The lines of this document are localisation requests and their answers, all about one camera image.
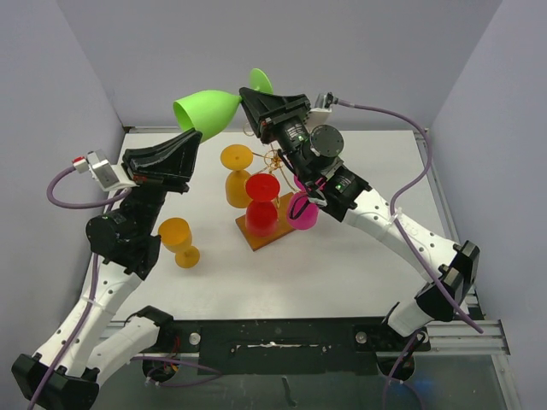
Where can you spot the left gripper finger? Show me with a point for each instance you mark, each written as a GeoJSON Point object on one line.
{"type": "Point", "coordinates": [190, 147]}
{"type": "Point", "coordinates": [161, 158]}

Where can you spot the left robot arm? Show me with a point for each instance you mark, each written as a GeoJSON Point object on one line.
{"type": "Point", "coordinates": [66, 371]}

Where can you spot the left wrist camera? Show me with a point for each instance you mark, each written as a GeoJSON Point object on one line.
{"type": "Point", "coordinates": [109, 176]}

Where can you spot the red wine glass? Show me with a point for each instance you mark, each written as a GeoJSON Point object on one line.
{"type": "Point", "coordinates": [261, 217]}

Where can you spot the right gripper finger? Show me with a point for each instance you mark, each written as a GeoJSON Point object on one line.
{"type": "Point", "coordinates": [255, 112]}
{"type": "Point", "coordinates": [277, 104]}

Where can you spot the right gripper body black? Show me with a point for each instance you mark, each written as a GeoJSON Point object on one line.
{"type": "Point", "coordinates": [287, 127]}

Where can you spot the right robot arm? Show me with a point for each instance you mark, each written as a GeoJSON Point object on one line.
{"type": "Point", "coordinates": [313, 156]}

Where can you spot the orange wine glass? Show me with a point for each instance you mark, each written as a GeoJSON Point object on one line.
{"type": "Point", "coordinates": [176, 237]}
{"type": "Point", "coordinates": [237, 158]}

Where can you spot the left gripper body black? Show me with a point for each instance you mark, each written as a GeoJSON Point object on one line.
{"type": "Point", "coordinates": [152, 188]}

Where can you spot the green wine glass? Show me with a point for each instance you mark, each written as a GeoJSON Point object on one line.
{"type": "Point", "coordinates": [208, 112]}

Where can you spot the gold wire glass rack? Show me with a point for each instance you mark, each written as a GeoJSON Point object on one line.
{"type": "Point", "coordinates": [267, 160]}

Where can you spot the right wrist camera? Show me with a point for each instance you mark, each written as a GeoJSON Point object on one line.
{"type": "Point", "coordinates": [323, 104]}

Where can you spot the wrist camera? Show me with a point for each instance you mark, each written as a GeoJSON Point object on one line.
{"type": "Point", "coordinates": [109, 176]}
{"type": "Point", "coordinates": [323, 104]}

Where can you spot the magenta wine glass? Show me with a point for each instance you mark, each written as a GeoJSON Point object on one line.
{"type": "Point", "coordinates": [301, 214]}

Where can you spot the black base frame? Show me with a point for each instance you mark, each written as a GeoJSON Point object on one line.
{"type": "Point", "coordinates": [283, 346]}

